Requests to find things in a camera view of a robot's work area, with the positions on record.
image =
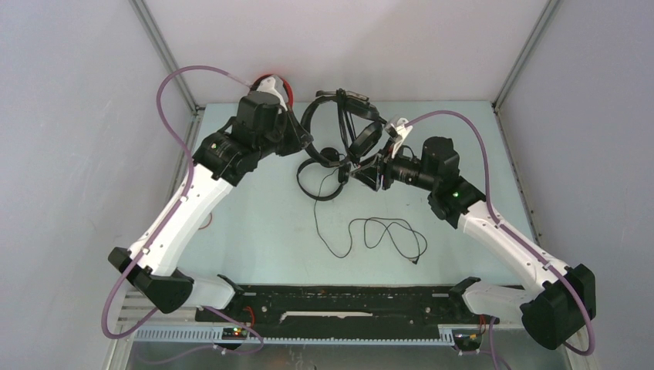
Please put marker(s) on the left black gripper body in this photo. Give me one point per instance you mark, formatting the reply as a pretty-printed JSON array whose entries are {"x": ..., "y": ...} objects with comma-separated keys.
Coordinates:
[{"x": 288, "y": 140}]

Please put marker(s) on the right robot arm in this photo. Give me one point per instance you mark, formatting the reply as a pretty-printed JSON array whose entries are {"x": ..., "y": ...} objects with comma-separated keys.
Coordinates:
[{"x": 511, "y": 245}]

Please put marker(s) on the red headphones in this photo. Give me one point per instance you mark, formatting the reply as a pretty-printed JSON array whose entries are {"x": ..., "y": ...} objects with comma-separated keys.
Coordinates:
[{"x": 289, "y": 97}]

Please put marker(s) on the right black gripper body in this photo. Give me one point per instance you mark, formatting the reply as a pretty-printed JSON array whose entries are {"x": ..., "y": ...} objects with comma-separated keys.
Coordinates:
[{"x": 399, "y": 168}]

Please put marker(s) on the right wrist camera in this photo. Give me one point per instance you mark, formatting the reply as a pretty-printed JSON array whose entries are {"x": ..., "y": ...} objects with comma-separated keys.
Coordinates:
[{"x": 398, "y": 130}]

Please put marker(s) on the aluminium frame rail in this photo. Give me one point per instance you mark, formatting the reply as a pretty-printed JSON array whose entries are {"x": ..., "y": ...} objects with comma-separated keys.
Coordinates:
[{"x": 136, "y": 306}]

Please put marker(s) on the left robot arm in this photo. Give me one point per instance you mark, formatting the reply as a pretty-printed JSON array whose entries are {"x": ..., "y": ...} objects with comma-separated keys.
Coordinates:
[{"x": 261, "y": 126}]

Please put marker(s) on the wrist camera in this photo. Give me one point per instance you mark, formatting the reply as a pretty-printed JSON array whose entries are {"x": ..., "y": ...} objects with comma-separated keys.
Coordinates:
[
  {"x": 398, "y": 130},
  {"x": 274, "y": 85}
]

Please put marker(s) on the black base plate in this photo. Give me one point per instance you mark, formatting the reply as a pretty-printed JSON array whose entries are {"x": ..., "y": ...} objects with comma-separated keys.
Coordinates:
[{"x": 351, "y": 313}]

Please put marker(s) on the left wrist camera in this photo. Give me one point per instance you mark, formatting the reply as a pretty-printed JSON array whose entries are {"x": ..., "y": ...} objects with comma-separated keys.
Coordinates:
[{"x": 274, "y": 85}]

